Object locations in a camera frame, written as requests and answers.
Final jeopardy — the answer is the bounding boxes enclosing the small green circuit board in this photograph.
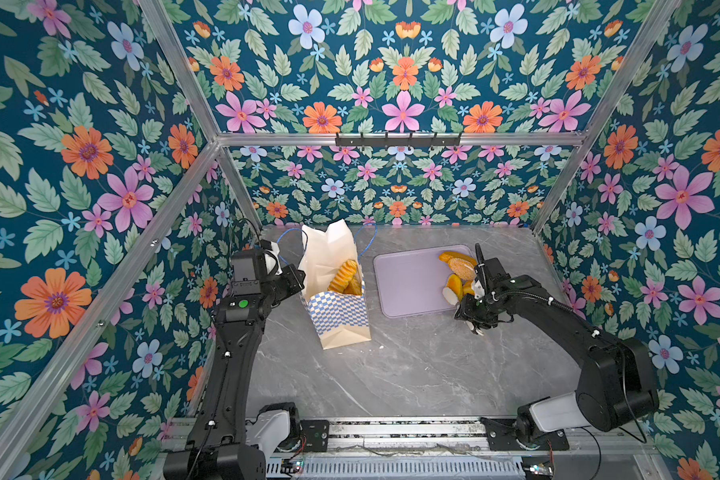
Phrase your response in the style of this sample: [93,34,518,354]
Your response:
[280,459,304,478]

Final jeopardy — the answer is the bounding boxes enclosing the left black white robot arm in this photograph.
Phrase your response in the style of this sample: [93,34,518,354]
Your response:
[162,240,305,479]

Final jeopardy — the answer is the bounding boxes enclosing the brown sandwich fake bread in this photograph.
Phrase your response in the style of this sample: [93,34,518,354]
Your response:
[448,259,476,282]

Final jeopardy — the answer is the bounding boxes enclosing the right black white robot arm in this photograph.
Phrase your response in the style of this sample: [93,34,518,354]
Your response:
[454,247,660,447]

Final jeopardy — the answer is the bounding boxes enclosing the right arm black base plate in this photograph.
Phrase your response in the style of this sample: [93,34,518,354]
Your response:
[479,417,570,452]

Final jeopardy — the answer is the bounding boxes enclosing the flat orange fake bread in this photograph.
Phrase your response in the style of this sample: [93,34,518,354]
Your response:
[439,251,477,267]

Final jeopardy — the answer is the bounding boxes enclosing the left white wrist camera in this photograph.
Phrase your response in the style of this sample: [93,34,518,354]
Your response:
[259,239,281,276]

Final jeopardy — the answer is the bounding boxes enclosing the blue checkered paper bag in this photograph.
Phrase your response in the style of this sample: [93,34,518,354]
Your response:
[296,220,372,350]

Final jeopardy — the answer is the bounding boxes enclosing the ridged roll fake bread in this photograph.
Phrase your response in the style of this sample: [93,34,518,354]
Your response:
[344,276,363,296]

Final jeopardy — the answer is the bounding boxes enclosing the lilac plastic tray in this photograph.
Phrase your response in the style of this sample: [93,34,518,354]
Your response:
[373,244,474,319]

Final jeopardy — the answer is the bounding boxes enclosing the white perforated cable duct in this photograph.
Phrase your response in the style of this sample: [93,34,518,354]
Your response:
[266,457,526,479]

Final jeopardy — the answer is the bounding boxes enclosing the black hook rail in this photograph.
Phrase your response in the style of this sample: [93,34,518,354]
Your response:
[334,132,462,149]

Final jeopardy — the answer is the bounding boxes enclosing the aluminium cage frame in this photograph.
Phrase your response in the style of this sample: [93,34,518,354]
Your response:
[0,1,699,479]

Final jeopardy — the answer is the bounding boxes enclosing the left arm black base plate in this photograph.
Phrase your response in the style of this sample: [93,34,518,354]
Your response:
[287,419,331,453]

